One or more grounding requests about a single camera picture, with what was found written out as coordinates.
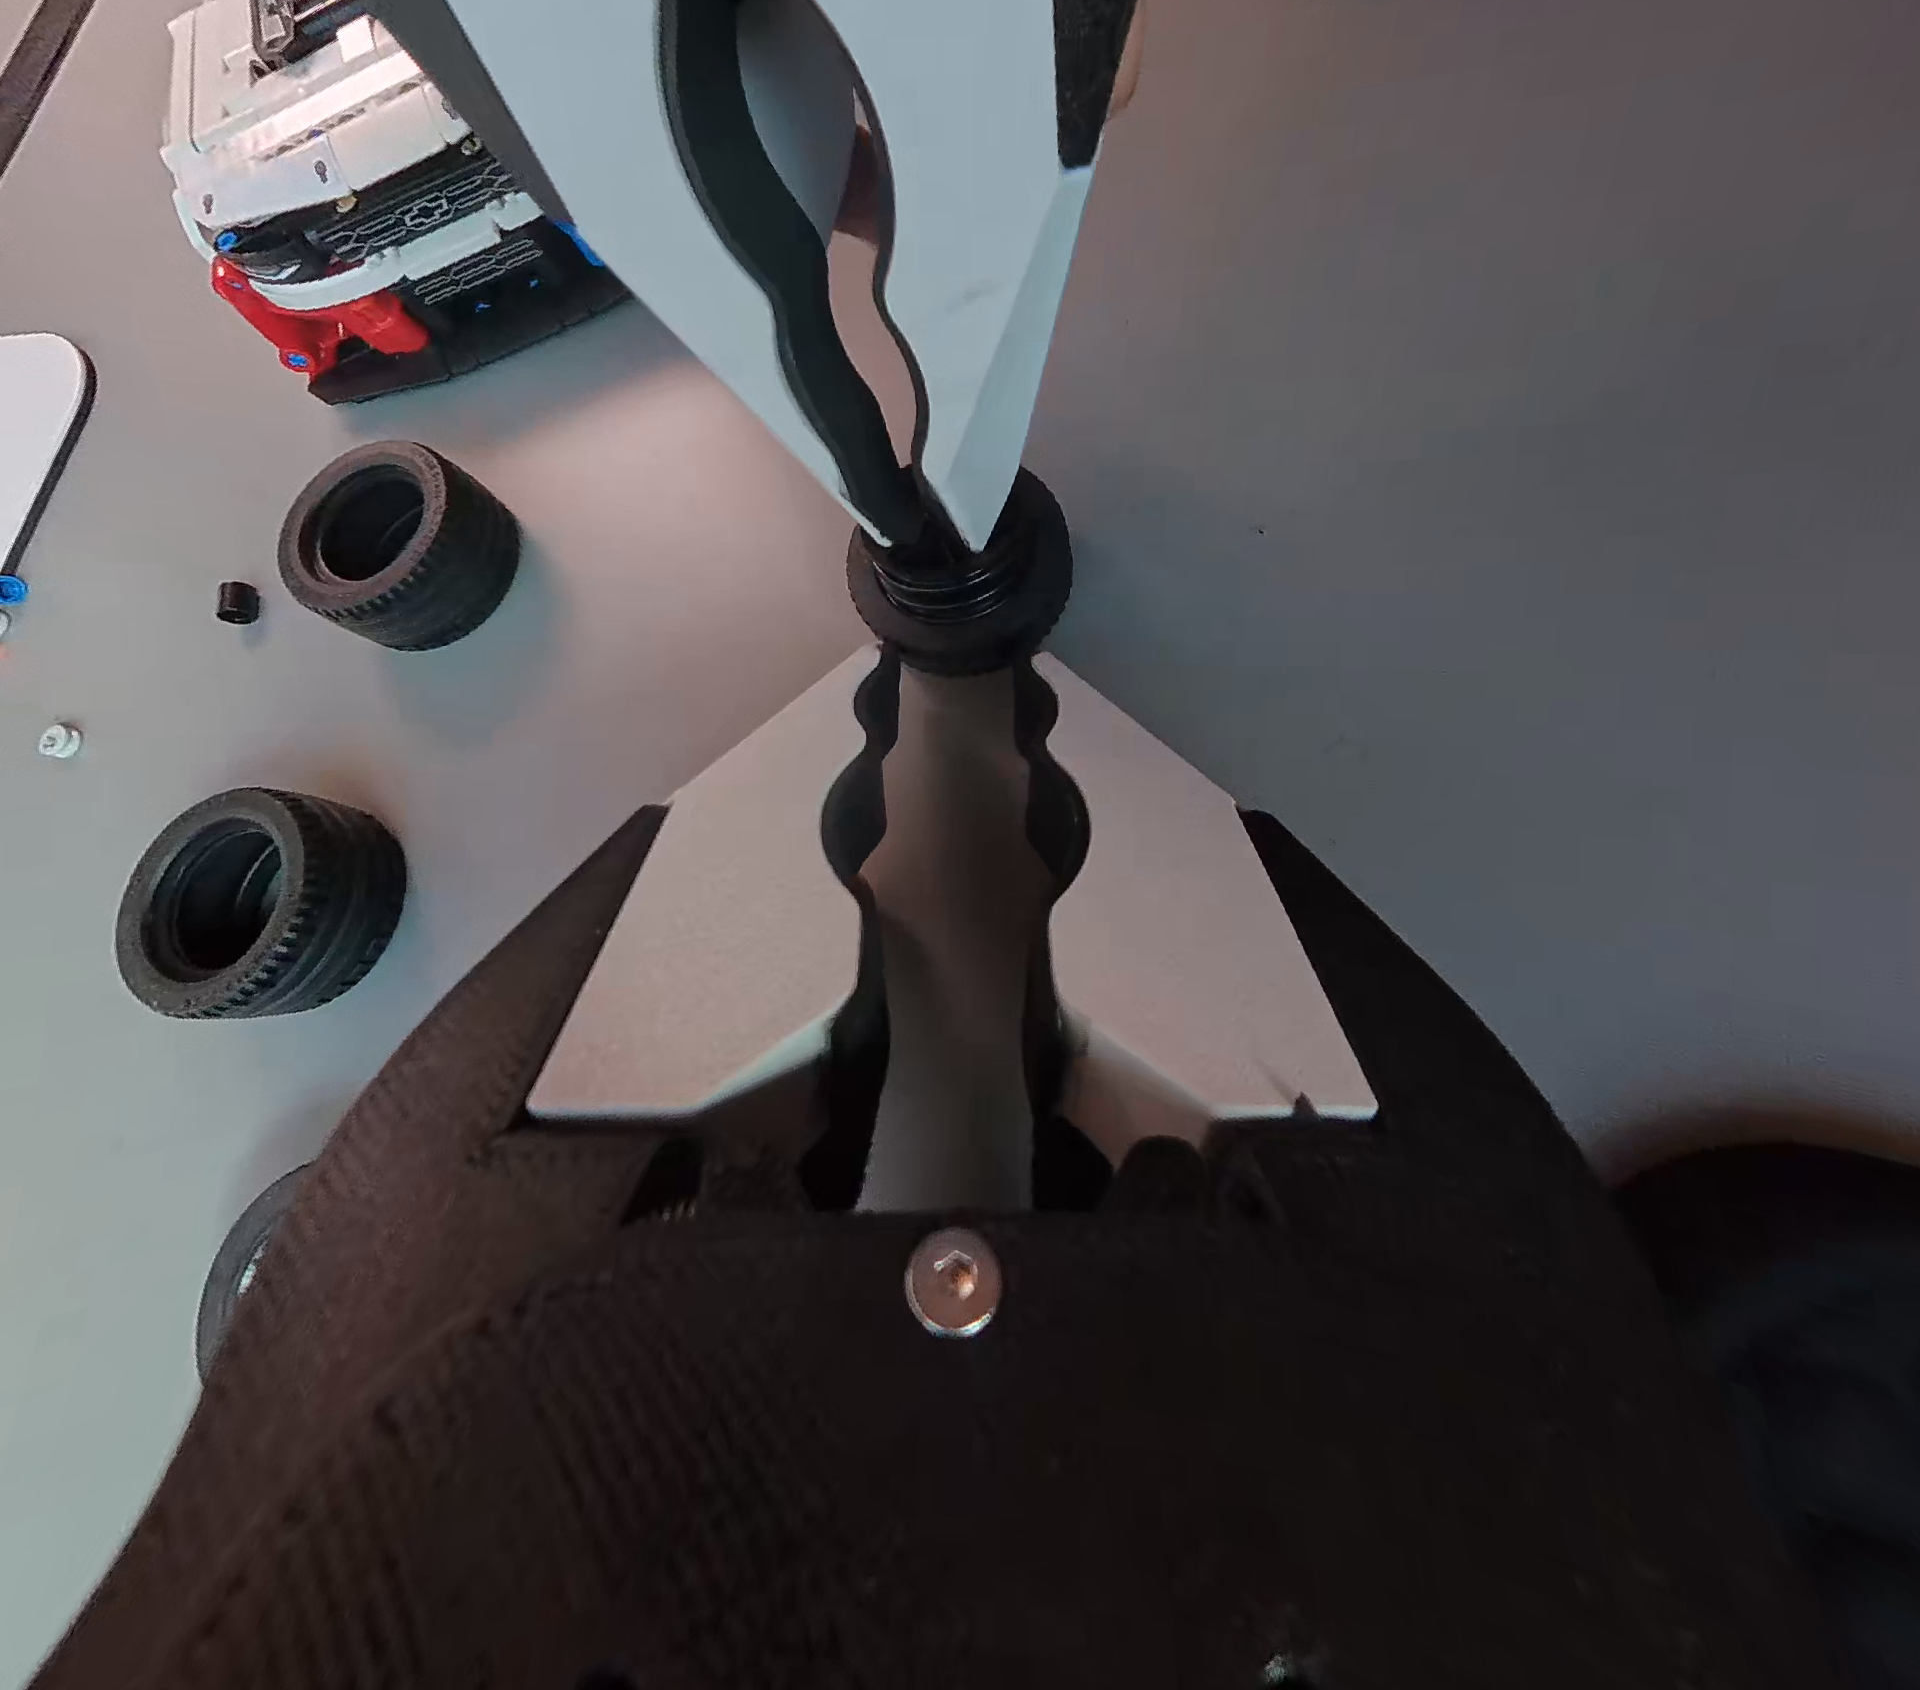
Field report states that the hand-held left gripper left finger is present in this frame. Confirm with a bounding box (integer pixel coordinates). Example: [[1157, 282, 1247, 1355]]
[[525, 646, 902, 1130]]

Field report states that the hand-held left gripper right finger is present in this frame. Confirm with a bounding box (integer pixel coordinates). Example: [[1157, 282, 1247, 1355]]
[[1020, 653, 1382, 1160]]

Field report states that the toy brick race car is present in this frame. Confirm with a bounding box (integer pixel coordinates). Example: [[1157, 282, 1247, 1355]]
[[157, 0, 632, 407]]

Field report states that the black rubber toy tyre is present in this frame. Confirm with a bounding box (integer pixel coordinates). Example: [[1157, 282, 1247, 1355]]
[[277, 441, 523, 653], [115, 790, 410, 1021], [844, 466, 1078, 677], [194, 1164, 319, 1384]]

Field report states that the black toy wheel rim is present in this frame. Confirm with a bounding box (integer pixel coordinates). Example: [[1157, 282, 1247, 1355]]
[[877, 520, 1040, 622]]

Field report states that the white book stand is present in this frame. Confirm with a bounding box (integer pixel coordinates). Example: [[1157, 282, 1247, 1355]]
[[0, 333, 97, 583]]

